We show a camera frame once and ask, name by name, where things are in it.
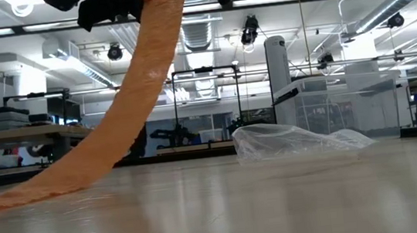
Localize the black ceiling spotlight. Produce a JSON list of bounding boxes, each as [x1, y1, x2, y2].
[[385, 12, 405, 30], [105, 42, 125, 62], [238, 14, 262, 47], [316, 52, 335, 71]]

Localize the orange elastic bandage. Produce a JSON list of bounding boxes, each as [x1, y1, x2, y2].
[[0, 0, 212, 216]]

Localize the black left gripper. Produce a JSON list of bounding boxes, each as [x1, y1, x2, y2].
[[39, 0, 153, 37]]

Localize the white plastic bin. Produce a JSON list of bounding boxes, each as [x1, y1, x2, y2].
[[198, 127, 225, 144]]

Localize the clear plastic storage bin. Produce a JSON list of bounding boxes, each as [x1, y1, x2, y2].
[[270, 68, 409, 150]]

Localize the wooden workbench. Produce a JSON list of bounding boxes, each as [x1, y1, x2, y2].
[[0, 119, 96, 170]]

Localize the white cylindrical column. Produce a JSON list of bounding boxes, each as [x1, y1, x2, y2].
[[263, 34, 293, 96]]

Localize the stacked grey cases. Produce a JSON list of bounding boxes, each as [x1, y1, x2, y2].
[[0, 103, 32, 131]]

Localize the thin hanging cable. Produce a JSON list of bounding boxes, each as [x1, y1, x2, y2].
[[295, 0, 313, 76]]

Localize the crumpled clear plastic bag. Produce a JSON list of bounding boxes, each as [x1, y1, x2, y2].
[[231, 111, 376, 167]]

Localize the silver ceiling air duct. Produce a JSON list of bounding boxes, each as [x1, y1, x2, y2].
[[178, 13, 218, 54]]

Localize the black background rig frame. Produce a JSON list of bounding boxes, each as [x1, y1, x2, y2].
[[169, 63, 244, 128]]

